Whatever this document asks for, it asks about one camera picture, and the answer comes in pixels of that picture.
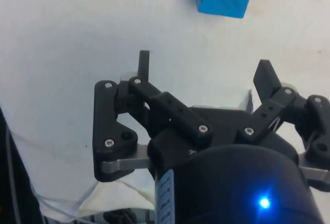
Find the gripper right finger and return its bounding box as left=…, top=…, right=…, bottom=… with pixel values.
left=237, top=59, right=330, bottom=192

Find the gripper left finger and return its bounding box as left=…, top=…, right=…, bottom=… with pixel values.
left=92, top=50, right=215, bottom=183

